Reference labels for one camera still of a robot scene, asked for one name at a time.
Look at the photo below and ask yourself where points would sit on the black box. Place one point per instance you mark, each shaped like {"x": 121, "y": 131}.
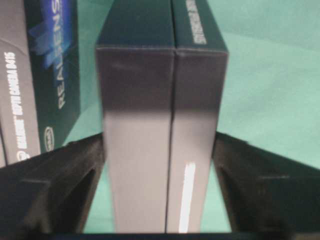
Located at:
{"x": 39, "y": 76}
{"x": 161, "y": 65}

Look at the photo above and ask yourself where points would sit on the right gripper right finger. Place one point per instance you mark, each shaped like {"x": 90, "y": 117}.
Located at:
{"x": 267, "y": 193}

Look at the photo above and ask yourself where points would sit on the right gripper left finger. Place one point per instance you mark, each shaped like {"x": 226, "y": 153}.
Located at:
{"x": 51, "y": 193}

